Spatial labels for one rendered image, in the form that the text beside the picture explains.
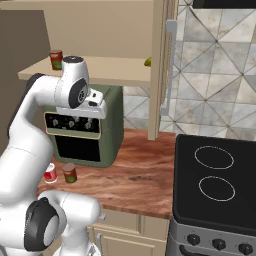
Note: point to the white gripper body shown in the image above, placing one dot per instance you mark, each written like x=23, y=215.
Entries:
x=83, y=110

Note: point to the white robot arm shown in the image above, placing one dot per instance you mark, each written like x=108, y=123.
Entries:
x=23, y=156

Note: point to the brown cabinet door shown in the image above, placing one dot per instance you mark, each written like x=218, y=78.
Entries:
x=20, y=36

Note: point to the wood-grain cabinet door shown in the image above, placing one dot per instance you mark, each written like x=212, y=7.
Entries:
x=165, y=50

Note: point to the beige base cabinet door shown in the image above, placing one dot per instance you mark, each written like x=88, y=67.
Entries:
x=130, y=246

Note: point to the green toaster oven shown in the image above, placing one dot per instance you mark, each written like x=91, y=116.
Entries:
x=111, y=133

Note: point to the red can with green label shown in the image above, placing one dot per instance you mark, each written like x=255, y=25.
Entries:
x=56, y=60

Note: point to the brown can with green label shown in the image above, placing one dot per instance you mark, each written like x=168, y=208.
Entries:
x=70, y=173

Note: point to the red and white can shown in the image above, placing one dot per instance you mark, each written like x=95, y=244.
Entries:
x=50, y=174

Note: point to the yellow-green fruit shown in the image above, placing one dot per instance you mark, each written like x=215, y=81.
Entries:
x=148, y=62

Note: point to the beige drawer front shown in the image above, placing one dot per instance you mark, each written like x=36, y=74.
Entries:
x=121, y=220
x=155, y=228

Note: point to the black and grey stove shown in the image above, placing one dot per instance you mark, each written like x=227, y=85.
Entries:
x=213, y=186

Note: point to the black stove knob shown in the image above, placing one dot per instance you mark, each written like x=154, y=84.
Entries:
x=193, y=239
x=245, y=248
x=219, y=244

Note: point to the dark range hood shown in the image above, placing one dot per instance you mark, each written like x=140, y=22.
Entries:
x=223, y=3

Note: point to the beige wall cabinet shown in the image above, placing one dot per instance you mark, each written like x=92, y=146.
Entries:
x=113, y=33

